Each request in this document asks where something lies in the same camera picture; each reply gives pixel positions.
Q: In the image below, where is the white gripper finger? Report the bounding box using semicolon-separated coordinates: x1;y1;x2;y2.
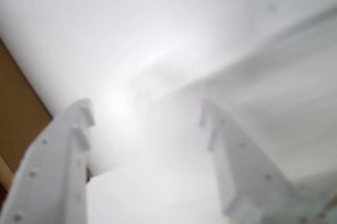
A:
0;98;95;224
200;99;301;221

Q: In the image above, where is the brown cardboard box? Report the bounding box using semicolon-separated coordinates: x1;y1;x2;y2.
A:
0;38;53;201

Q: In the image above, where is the white backdrop cloth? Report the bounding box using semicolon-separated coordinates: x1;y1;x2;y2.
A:
184;5;337;190

